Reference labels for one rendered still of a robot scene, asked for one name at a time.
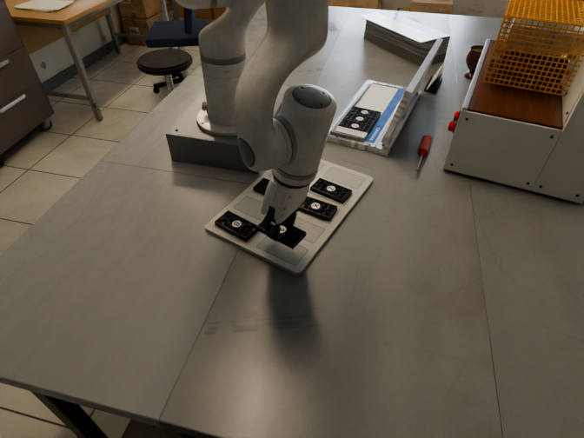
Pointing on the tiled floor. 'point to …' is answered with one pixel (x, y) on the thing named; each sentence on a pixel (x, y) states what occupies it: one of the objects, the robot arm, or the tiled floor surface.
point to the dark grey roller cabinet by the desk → (18, 87)
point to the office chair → (175, 38)
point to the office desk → (57, 23)
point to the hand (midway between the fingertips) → (281, 224)
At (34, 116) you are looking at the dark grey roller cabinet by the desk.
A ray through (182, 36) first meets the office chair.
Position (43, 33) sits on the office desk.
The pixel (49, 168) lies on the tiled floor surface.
